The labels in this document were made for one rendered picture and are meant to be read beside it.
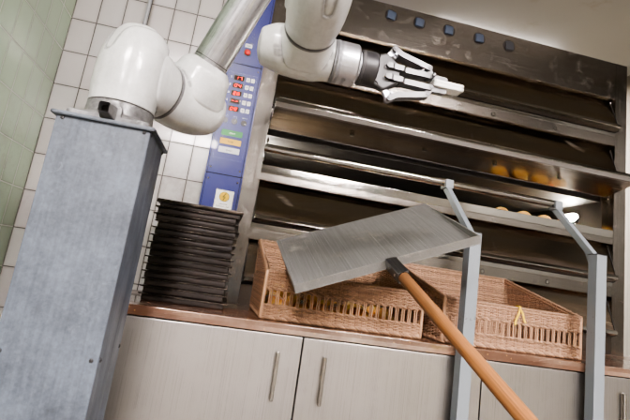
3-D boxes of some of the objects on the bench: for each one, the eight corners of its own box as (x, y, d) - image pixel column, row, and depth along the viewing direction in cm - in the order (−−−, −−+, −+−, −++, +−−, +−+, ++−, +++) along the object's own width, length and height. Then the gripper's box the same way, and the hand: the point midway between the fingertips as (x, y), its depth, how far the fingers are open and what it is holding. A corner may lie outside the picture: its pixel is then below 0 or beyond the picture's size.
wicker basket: (385, 323, 199) (393, 260, 204) (502, 339, 209) (505, 277, 215) (440, 342, 152) (446, 259, 158) (585, 362, 163) (587, 282, 168)
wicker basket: (246, 305, 189) (257, 237, 195) (375, 322, 199) (382, 258, 205) (256, 318, 142) (270, 230, 148) (424, 340, 152) (432, 257, 158)
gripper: (356, 47, 102) (455, 70, 106) (348, 101, 100) (449, 124, 104) (366, 30, 95) (472, 56, 99) (358, 88, 93) (467, 112, 96)
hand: (445, 87), depth 101 cm, fingers closed
